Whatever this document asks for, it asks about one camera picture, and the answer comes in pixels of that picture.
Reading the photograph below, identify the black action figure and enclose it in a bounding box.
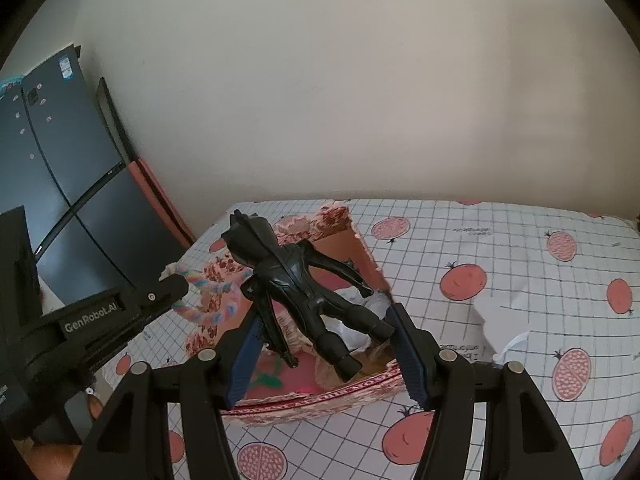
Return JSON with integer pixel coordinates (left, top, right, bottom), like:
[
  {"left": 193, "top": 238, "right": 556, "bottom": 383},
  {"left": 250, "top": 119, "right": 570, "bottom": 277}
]
[{"left": 222, "top": 210, "right": 374, "bottom": 382}]

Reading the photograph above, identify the brown furry item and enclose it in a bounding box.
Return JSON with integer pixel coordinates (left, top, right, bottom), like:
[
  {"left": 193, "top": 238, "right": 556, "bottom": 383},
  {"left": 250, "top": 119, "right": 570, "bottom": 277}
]
[{"left": 278, "top": 309, "right": 399, "bottom": 386}]

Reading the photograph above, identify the crumpled white paper ball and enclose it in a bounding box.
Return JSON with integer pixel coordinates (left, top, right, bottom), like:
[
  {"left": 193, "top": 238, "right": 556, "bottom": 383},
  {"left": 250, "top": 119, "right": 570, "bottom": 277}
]
[{"left": 322, "top": 286, "right": 395, "bottom": 351}]

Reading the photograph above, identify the green plastic toy piece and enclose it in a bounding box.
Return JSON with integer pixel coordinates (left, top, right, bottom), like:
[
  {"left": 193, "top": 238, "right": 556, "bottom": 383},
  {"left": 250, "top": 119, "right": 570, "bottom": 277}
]
[{"left": 248, "top": 356, "right": 283, "bottom": 389}]

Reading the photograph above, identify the pastel braided rope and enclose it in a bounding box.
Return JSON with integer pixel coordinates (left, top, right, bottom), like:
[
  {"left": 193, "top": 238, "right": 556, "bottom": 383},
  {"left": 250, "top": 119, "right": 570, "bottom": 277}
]
[{"left": 158, "top": 261, "right": 256, "bottom": 328}]

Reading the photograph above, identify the dark blue refrigerator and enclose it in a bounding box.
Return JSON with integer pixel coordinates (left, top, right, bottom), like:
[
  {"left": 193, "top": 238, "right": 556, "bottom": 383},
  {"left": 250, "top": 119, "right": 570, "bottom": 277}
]
[{"left": 1, "top": 44, "right": 186, "bottom": 304}]

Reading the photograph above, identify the pomegranate grid tablecloth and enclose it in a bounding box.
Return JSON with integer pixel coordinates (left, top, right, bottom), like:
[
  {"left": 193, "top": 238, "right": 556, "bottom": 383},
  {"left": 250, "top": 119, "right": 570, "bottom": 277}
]
[{"left": 98, "top": 198, "right": 640, "bottom": 480}]

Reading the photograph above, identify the pink folded board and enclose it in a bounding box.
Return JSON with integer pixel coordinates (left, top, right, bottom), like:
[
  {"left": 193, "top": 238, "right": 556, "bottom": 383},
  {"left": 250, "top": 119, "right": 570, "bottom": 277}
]
[{"left": 127, "top": 159, "right": 195, "bottom": 249}]

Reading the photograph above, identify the floral cardboard box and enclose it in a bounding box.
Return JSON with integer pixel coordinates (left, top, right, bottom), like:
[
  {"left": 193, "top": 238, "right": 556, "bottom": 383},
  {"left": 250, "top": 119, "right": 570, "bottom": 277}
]
[{"left": 176, "top": 202, "right": 402, "bottom": 426}]

